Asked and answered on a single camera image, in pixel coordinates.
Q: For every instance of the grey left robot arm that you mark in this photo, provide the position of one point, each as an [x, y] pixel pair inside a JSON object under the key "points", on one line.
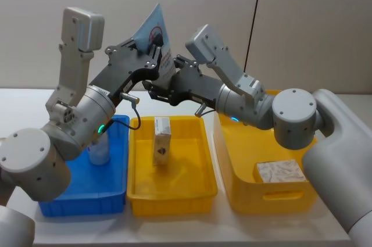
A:
{"points": [[58, 130]]}

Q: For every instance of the shallow yellow plastic bin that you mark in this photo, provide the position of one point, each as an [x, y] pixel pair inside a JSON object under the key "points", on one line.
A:
{"points": [[180, 171]]}

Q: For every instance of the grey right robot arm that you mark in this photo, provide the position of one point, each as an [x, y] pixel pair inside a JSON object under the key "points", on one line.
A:
{"points": [[293, 116]]}

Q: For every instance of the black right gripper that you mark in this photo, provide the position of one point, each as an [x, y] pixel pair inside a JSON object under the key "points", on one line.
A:
{"points": [[197, 87]]}

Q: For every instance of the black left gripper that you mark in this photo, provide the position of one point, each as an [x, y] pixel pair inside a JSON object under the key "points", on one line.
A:
{"points": [[122, 61]]}

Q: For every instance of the deep yellow plastic basket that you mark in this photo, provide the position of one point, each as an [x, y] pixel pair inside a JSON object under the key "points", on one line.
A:
{"points": [[241, 157]]}

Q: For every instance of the pale blue printed packet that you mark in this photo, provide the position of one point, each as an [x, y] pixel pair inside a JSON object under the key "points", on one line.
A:
{"points": [[152, 24]]}

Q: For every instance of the white and blue can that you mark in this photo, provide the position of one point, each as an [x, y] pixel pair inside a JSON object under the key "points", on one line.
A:
{"points": [[100, 151]]}

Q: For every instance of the blue plastic bin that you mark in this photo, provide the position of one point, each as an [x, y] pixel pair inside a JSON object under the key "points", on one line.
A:
{"points": [[93, 183]]}

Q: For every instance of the patterned white tissue pack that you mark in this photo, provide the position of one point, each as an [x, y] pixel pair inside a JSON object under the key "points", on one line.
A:
{"points": [[279, 171]]}

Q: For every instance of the beige upright carton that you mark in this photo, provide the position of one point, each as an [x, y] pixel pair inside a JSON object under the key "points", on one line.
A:
{"points": [[161, 145]]}

